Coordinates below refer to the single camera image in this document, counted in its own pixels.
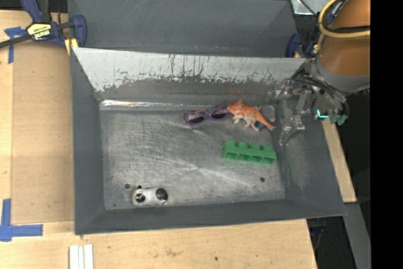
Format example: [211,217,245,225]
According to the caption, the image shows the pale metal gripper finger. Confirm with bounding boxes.
[285,122,306,145]
[278,122,297,147]

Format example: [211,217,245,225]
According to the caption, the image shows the grey round lump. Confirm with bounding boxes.
[260,105,277,123]

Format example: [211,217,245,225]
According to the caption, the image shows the green toy building block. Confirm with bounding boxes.
[221,139,278,165]

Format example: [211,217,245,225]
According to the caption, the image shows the orange toy dinosaur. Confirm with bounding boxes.
[226,99,278,132]

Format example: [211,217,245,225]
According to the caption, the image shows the purple sunglasses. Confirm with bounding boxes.
[183,103,229,125]

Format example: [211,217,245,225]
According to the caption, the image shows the grey metal bin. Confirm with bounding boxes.
[65,0,348,236]

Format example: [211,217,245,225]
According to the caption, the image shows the pale wood flat board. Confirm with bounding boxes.
[11,11,76,226]

